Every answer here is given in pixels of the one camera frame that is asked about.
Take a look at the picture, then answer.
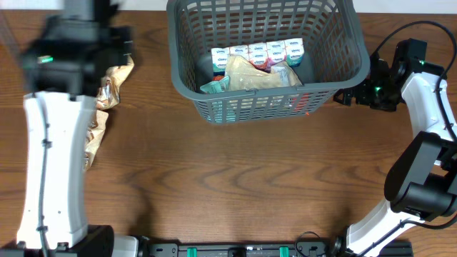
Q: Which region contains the beige brown snack bag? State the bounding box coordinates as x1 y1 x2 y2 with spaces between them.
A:
84 110 109 171

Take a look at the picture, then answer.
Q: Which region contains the teal snack packet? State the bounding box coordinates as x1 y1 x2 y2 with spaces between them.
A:
199 76 236 124

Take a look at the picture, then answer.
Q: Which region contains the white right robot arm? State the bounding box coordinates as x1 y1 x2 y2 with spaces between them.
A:
328 39 456 256

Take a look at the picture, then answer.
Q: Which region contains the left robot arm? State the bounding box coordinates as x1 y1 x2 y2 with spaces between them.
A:
1 0 139 257

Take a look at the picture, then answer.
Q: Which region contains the grey plastic basket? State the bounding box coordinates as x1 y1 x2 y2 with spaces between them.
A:
166 0 370 124

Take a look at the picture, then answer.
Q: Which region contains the orange spaghetti packet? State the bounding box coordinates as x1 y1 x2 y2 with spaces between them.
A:
212 74 311 117

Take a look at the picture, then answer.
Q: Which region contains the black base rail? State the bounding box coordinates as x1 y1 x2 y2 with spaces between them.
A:
142 241 415 257

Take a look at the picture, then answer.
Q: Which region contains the beige paper pouch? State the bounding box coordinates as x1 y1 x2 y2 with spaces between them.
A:
225 56 303 91

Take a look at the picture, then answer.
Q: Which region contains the multicolour tissue pack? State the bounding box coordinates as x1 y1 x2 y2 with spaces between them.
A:
211 38 305 75

